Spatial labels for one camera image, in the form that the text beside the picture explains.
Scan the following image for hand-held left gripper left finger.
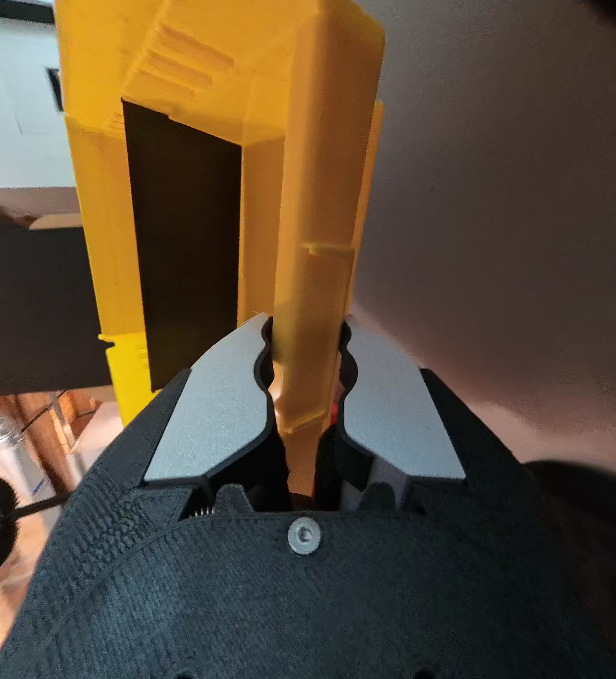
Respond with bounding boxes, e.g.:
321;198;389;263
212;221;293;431
143;312;293;497

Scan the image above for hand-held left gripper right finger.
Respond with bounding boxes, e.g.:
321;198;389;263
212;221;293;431
314;317;469;499

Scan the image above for yellow plastic bin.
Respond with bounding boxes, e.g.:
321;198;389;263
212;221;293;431
53;0;387;436

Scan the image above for silver ceiling duct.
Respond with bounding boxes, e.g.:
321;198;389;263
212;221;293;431
0;400;62;531

